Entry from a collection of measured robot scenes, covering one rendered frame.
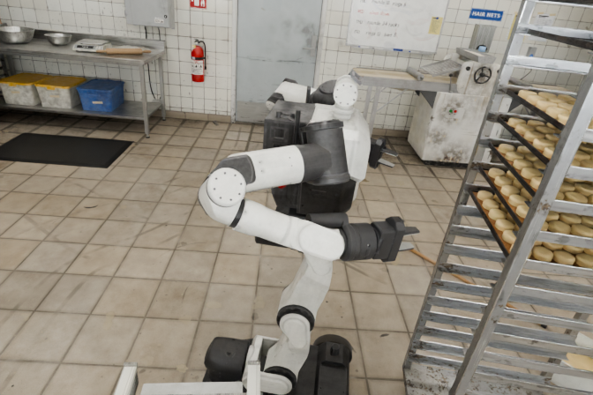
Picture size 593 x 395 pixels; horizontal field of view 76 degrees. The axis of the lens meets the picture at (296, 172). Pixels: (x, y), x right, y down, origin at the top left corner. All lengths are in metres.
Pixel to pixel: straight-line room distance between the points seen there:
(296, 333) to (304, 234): 0.74
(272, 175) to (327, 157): 0.15
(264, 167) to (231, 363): 1.11
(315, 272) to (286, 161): 0.56
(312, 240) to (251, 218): 0.14
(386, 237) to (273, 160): 0.32
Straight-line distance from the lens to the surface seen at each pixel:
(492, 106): 1.41
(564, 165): 1.02
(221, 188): 0.75
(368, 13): 4.91
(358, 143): 1.01
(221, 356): 1.76
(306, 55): 4.93
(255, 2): 4.88
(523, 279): 1.80
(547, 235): 1.14
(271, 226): 0.80
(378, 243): 0.92
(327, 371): 1.93
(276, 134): 1.05
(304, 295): 1.42
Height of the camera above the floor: 1.74
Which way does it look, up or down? 26 degrees down
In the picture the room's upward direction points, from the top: 6 degrees clockwise
